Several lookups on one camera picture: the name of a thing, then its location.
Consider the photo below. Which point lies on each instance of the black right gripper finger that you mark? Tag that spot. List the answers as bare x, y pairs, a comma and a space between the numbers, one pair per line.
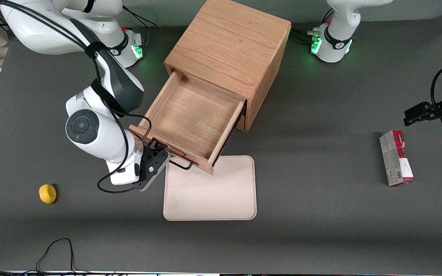
163, 147
155, 143

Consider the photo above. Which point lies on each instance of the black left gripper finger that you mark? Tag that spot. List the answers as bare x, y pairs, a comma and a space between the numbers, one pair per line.
422, 118
418, 110

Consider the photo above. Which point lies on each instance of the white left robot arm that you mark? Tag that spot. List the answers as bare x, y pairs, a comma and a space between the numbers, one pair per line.
340, 23

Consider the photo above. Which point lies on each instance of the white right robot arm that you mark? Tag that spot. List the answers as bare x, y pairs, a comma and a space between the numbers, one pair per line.
33, 30

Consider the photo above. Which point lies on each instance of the wooden drawer cabinet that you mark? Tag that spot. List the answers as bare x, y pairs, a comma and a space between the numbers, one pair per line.
232, 42

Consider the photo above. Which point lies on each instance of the red and grey carton box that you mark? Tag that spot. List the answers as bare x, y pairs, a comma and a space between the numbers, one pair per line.
395, 159

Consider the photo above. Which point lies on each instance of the beige plastic tray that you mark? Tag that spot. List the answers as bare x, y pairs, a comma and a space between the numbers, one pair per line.
209, 191

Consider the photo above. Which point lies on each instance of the yellow lemon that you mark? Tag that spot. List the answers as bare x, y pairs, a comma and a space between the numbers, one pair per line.
47, 193

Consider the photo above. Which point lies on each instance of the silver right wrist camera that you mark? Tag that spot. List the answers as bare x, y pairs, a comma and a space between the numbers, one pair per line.
123, 176

